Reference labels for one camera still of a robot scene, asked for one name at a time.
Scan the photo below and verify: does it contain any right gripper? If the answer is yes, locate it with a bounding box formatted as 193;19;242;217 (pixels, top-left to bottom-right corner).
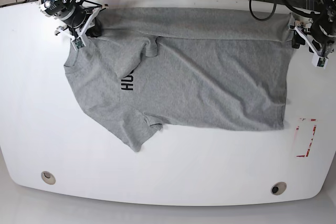
55;4;109;41

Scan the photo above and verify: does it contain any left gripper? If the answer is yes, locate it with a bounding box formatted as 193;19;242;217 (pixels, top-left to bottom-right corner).
289;23;335;58

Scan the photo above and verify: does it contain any grey t-shirt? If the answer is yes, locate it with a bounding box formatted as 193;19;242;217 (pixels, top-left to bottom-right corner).
64;8;294;152

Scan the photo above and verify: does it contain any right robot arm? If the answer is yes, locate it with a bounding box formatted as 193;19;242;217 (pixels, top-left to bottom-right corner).
39;0;108;49

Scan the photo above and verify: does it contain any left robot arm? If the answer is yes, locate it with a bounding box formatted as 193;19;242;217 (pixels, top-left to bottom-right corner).
282;0;335;67

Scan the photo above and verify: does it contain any red tape rectangle marking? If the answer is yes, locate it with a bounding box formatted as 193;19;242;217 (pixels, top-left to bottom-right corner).
292;118;318;158

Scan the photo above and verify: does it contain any right table grommet hole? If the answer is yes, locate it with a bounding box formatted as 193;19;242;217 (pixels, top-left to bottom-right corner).
271;182;287;196

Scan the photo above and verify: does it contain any table grommet hole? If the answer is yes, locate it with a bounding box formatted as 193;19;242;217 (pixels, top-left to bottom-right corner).
41;171;56;185
271;182;287;196

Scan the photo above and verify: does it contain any left table grommet hole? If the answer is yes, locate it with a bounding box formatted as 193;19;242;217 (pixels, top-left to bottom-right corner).
41;171;56;185

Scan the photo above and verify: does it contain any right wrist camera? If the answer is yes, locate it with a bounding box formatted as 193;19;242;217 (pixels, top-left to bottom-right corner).
71;37;86;51

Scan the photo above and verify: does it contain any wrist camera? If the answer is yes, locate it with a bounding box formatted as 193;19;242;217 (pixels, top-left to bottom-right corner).
71;37;86;51
311;54;328;69

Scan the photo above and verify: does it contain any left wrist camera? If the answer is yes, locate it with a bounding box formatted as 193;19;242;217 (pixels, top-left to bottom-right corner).
311;54;328;69

